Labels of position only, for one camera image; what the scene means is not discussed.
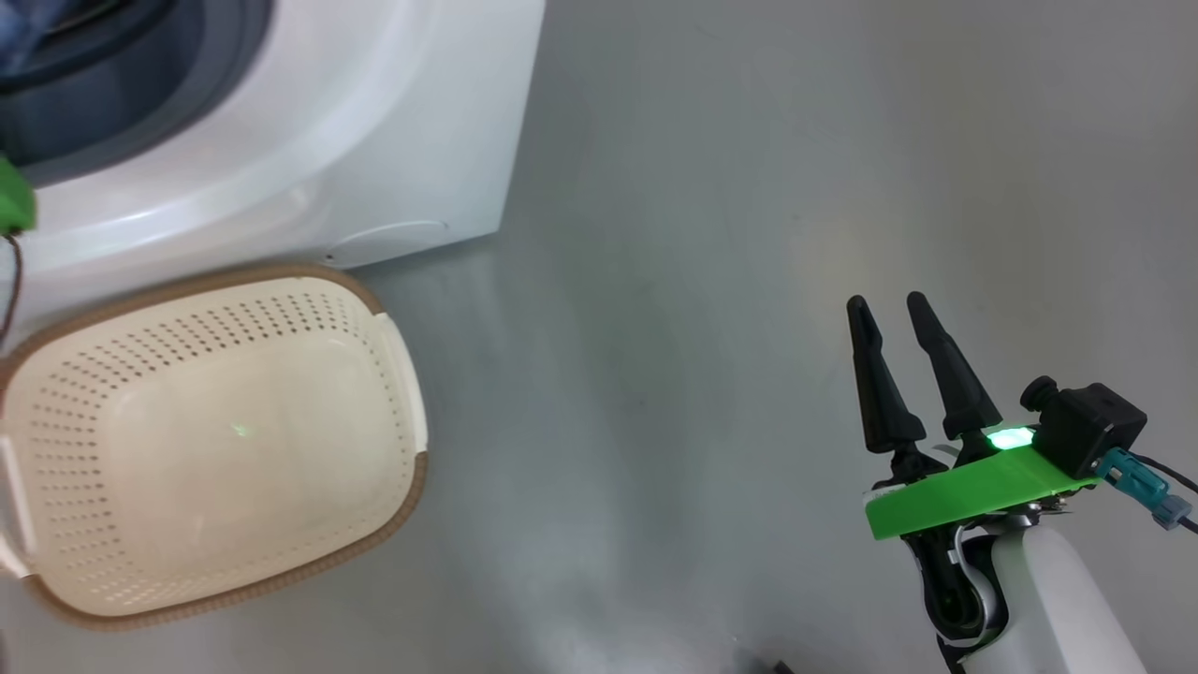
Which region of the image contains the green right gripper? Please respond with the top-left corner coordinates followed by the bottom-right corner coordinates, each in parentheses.
top-left (845, 291), bottom-right (1102, 542)

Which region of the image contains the grey rubber door gasket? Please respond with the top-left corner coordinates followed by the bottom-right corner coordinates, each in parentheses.
top-left (0, 0), bottom-right (274, 188)

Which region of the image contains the round white filter cover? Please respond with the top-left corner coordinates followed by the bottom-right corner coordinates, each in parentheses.
top-left (323, 220), bottom-right (450, 270)

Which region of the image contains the white front-load washing machine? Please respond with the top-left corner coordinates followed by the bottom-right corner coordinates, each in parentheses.
top-left (0, 0), bottom-right (547, 324)

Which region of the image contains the thin brown gripper cable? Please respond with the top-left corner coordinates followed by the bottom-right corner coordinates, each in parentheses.
top-left (0, 232), bottom-right (23, 347)

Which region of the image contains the cream perforated laundry basket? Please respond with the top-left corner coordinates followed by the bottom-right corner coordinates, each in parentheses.
top-left (0, 264), bottom-right (430, 630)

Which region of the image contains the blue patterned garment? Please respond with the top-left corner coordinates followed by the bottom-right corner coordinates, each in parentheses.
top-left (0, 0), bottom-right (71, 76)

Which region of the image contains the teal cable connector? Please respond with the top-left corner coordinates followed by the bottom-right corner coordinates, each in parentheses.
top-left (1097, 447), bottom-right (1194, 530)

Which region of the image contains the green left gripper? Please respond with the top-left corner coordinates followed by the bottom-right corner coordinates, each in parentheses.
top-left (0, 154), bottom-right (38, 235)

